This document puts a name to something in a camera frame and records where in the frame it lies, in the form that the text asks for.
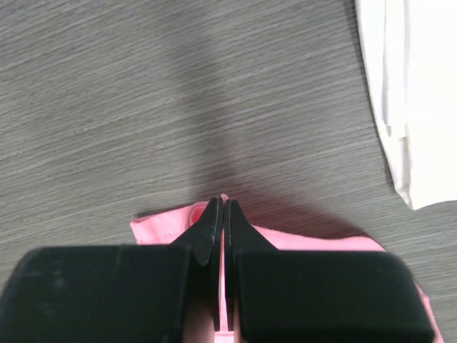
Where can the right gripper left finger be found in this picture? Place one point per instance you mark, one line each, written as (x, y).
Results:
(119, 293)

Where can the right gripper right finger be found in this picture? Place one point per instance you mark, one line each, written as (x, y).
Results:
(317, 294)

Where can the pink t shirt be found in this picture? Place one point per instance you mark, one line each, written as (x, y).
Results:
(165, 227)

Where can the folded white t shirt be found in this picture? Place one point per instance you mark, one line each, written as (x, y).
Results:
(409, 54)

